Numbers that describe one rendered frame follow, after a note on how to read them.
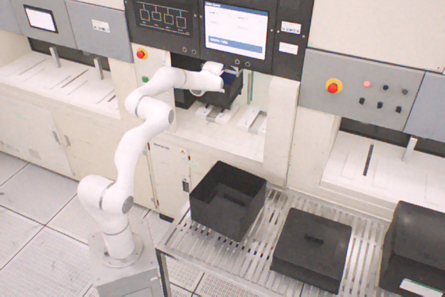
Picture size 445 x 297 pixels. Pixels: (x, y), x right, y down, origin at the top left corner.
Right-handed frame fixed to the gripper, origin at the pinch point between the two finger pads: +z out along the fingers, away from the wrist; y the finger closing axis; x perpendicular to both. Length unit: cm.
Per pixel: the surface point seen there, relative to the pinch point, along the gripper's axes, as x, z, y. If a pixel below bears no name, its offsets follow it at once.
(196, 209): -36, -75, 18
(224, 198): -44, -57, 26
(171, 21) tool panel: 34.7, -32.1, -10.5
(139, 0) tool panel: 42, -31, -27
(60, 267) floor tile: -122, -87, -77
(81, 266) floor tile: -122, -82, -65
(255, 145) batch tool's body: -34, -23, 31
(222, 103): -22.3, -8.2, 5.1
